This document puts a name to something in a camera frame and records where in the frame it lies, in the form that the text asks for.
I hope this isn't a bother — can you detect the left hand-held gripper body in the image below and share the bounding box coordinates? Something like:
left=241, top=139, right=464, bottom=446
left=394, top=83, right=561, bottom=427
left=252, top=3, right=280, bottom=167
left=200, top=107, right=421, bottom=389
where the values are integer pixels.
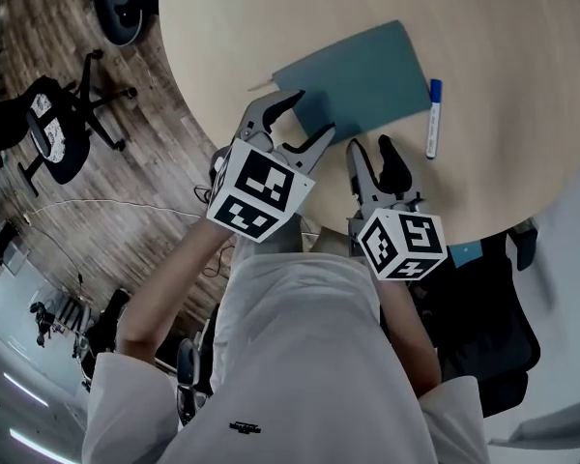
left=206, top=130, right=317, bottom=244

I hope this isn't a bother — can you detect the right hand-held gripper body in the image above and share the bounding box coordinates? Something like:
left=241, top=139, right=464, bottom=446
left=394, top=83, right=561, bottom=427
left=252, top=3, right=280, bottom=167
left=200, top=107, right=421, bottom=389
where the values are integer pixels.
left=346, top=194, right=449, bottom=282

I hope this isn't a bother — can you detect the white marker pen blue cap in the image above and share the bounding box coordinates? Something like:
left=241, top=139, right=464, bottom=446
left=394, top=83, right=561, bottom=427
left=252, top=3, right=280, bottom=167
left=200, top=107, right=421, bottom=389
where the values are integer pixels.
left=424, top=78, right=444, bottom=161

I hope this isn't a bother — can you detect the grey-blue notebook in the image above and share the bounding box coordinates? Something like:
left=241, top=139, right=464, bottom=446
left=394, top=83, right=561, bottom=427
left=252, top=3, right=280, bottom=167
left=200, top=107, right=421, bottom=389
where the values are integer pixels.
left=248, top=19, right=434, bottom=147

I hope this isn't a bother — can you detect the person's left forearm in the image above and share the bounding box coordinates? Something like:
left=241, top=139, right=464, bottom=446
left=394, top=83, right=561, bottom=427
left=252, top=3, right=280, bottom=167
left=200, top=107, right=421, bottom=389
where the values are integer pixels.
left=117, top=215, right=243, bottom=357

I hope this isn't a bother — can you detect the person's right forearm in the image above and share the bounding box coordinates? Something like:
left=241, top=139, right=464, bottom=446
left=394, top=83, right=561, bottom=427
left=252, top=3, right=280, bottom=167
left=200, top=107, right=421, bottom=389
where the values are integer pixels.
left=377, top=277, right=444, bottom=398

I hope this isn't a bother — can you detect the black mesh-back office chair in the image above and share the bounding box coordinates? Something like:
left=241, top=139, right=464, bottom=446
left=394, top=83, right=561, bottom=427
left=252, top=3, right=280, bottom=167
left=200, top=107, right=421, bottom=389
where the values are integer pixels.
left=405, top=215, right=542, bottom=418

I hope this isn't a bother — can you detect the round beige table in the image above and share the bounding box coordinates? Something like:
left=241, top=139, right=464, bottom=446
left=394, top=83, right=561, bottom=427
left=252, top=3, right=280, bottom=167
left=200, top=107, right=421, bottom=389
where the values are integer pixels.
left=158, top=0, right=580, bottom=248

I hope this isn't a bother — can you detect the blue square paper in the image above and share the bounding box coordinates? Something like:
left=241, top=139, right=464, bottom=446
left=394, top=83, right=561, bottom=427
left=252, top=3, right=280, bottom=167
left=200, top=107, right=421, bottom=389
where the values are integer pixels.
left=449, top=240, right=484, bottom=269

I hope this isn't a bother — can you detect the person's white shirt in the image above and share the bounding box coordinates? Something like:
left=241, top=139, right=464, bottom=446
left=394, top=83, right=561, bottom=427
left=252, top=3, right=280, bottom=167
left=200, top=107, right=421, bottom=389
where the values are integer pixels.
left=81, top=252, right=492, bottom=464

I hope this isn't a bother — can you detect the grey round device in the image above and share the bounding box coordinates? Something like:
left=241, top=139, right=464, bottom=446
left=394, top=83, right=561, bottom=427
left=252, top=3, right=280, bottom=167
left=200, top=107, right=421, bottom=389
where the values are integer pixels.
left=94, top=0, right=149, bottom=47

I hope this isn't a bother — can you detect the dark chair armrest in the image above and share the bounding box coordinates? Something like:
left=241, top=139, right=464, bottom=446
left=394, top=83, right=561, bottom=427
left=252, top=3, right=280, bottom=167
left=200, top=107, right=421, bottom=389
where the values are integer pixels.
left=175, top=338, right=209, bottom=427

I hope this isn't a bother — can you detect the black chair with patterned cushion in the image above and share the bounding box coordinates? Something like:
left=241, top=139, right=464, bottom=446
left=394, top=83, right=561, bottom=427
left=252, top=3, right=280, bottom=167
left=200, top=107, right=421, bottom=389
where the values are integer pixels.
left=0, top=48, right=139, bottom=198

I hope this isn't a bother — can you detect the black machine on stand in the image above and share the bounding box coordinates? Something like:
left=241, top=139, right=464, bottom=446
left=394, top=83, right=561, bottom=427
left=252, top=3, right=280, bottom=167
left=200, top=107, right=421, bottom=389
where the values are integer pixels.
left=72, top=287, right=131, bottom=393

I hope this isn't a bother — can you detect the small black stand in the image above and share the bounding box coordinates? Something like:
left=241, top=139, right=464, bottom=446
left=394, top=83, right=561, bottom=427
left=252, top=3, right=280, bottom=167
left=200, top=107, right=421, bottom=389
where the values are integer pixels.
left=28, top=300, right=58, bottom=351

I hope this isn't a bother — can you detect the black cable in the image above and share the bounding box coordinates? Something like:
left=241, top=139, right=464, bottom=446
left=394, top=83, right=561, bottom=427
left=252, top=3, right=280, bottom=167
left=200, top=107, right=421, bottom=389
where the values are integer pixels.
left=194, top=183, right=224, bottom=206

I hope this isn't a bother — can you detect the thin white floor cable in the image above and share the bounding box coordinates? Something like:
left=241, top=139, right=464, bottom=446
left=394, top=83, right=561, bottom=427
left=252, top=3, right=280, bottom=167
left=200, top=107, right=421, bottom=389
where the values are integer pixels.
left=23, top=198, right=204, bottom=222

